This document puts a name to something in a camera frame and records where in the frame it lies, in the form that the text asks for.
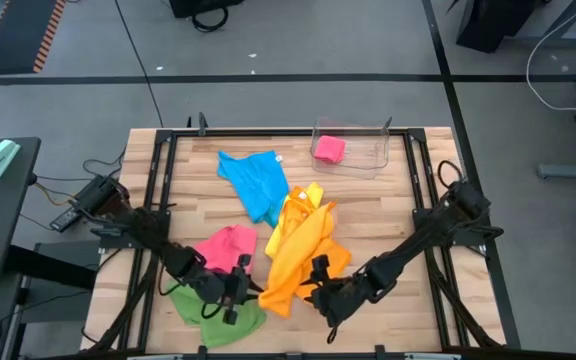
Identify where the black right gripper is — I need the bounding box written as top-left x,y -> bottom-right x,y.
307,253 -> 374,329

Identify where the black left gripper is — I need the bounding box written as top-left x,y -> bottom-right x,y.
200,253 -> 264,326

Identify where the pink microfiber towel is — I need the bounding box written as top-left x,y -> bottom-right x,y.
312,134 -> 348,165
192,224 -> 259,276

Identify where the green microfiber towel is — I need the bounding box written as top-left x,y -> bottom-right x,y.
167,282 -> 268,349

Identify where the blue microfiber towel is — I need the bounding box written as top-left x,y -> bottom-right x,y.
216,149 -> 291,229

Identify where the clear plastic bin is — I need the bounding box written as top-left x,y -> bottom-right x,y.
307,117 -> 391,182

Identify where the black power adapter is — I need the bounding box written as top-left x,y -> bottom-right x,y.
49,203 -> 83,234

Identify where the black side table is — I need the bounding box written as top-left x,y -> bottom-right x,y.
0,136 -> 43,285

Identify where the black equipment base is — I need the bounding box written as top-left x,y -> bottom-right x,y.
168,0 -> 245,19

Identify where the black cabinet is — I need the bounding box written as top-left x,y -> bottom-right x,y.
455,0 -> 539,54

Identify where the black orange-striped floor mat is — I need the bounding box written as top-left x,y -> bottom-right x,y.
0,0 -> 68,76

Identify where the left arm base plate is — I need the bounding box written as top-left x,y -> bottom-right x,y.
90,209 -> 172,250

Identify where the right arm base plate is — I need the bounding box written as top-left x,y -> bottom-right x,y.
414,207 -> 505,247

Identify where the grey metal desk frame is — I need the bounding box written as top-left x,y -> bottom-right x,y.
0,239 -> 100,360

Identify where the yellow floor cable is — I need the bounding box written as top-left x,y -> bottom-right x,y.
34,180 -> 78,207

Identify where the long black floor cable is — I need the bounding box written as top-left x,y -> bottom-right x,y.
112,0 -> 165,129

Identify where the black coiled cable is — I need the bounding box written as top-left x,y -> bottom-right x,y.
191,5 -> 230,34

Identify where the white floor cable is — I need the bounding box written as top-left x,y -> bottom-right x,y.
525,0 -> 576,112

